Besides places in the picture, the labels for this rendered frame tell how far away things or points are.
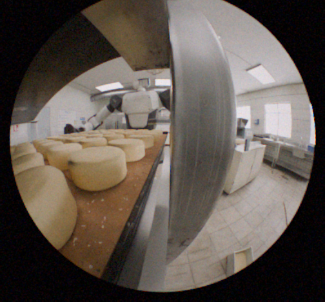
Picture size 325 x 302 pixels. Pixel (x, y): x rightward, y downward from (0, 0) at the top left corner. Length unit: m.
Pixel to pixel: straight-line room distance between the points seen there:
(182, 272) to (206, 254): 0.31
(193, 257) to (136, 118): 1.39
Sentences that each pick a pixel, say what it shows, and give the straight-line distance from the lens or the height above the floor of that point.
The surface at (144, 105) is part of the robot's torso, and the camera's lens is 0.61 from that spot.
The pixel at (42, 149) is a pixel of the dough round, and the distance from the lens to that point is 0.17.
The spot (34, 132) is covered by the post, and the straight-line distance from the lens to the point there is 0.42.
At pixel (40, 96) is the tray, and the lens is 0.15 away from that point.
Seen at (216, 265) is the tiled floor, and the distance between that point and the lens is 1.28.
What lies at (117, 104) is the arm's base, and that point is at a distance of 0.75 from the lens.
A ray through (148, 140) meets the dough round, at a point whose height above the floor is 1.15.
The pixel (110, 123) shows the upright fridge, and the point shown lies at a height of 1.27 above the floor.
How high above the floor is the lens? 1.17
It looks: 10 degrees down
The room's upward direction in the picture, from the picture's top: straight up
